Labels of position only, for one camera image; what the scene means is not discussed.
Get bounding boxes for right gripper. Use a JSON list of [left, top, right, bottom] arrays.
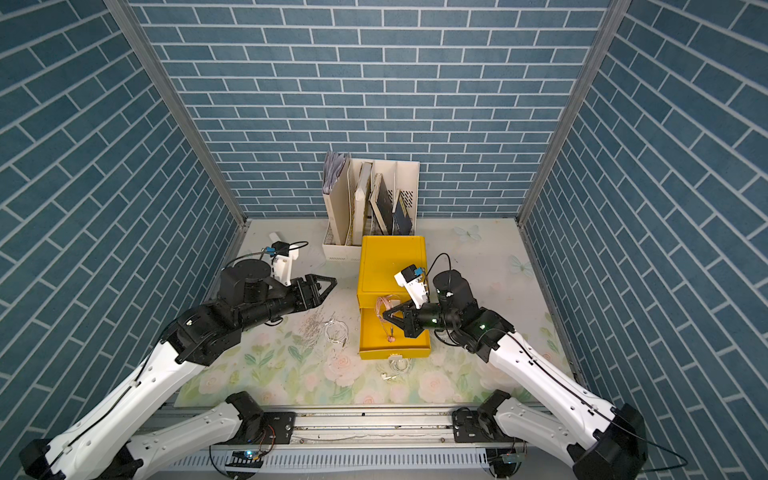
[[384, 296, 460, 337]]

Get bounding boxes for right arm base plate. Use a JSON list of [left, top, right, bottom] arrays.
[[451, 390, 519, 443]]

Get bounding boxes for aluminium rail frame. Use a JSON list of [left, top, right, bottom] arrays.
[[107, 404, 631, 480]]

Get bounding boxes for yellow drawer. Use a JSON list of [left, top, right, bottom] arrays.
[[359, 309, 431, 360]]

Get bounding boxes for yellow drawer cabinet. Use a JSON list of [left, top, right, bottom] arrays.
[[357, 236, 427, 309]]

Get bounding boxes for white file organizer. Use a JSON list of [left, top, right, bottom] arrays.
[[322, 152, 420, 261]]

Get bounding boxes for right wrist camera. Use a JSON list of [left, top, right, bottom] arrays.
[[394, 265, 429, 309]]

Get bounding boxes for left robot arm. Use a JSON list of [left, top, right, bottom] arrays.
[[19, 259, 337, 479]]

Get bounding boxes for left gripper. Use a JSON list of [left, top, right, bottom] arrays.
[[237, 273, 338, 332]]

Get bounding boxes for pink earphones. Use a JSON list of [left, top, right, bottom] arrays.
[[375, 295, 401, 345]]

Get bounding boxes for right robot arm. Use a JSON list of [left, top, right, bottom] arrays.
[[382, 265, 648, 479]]

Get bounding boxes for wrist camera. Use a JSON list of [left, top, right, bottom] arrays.
[[394, 265, 429, 309], [267, 240, 299, 286]]

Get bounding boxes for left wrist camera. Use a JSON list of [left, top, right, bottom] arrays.
[[267, 240, 299, 286]]

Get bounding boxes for white earphones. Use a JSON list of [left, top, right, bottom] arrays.
[[380, 354, 412, 381], [324, 320, 349, 348]]

